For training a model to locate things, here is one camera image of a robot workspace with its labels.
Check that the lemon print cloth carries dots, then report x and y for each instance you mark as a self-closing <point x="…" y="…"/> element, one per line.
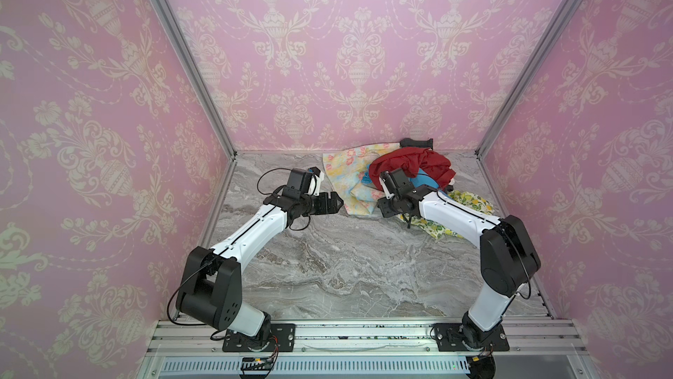
<point x="473" y="201"/>

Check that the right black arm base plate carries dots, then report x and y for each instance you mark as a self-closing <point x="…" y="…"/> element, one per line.
<point x="456" y="337"/>

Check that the aluminium corner post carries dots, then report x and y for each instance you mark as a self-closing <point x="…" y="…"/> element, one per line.
<point x="170" y="24"/>
<point x="558" y="22"/>

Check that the right aluminium corner post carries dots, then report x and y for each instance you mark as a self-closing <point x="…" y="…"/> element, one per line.
<point x="558" y="22"/>

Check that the black cloth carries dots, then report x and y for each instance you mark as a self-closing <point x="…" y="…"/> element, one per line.
<point x="411" y="143"/>

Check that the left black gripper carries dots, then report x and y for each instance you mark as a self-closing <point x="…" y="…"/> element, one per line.
<point x="324" y="207"/>

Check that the dark red cloth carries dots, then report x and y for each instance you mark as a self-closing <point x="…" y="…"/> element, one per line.
<point x="411" y="160"/>

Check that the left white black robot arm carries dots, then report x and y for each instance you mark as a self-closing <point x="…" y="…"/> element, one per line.
<point x="211" y="290"/>

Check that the left aluminium corner post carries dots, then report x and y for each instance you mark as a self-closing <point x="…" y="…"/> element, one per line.
<point x="170" y="24"/>

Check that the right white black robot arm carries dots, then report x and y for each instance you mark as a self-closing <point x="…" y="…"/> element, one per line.
<point x="508" y="259"/>

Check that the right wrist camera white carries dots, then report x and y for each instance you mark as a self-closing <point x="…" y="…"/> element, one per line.
<point x="396" y="184"/>

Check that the pastel floral yellow cloth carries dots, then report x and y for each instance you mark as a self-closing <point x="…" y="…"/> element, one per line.
<point x="348" y="172"/>

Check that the turquoise blue cloth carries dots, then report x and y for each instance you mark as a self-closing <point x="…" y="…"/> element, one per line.
<point x="422" y="179"/>

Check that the aluminium front rail frame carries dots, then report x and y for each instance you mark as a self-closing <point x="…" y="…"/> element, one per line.
<point x="535" y="347"/>

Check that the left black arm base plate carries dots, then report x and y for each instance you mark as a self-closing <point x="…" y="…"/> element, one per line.
<point x="276" y="336"/>

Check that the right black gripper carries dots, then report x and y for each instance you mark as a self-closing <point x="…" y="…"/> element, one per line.
<point x="387" y="206"/>

